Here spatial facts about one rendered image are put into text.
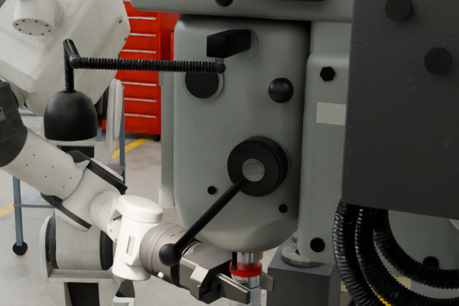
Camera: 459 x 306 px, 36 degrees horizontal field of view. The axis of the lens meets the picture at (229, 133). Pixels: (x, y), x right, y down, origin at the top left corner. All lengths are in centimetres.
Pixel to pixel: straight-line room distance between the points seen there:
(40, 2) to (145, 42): 503
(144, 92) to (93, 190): 493
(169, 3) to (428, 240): 40
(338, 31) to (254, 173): 19
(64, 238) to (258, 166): 94
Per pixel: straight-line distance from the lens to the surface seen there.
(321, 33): 81
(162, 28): 619
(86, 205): 139
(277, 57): 84
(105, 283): 176
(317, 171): 83
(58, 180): 137
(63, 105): 96
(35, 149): 133
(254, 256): 101
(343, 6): 79
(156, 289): 374
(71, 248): 171
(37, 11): 119
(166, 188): 102
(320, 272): 136
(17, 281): 393
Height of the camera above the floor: 171
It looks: 15 degrees down
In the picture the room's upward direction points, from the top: 1 degrees clockwise
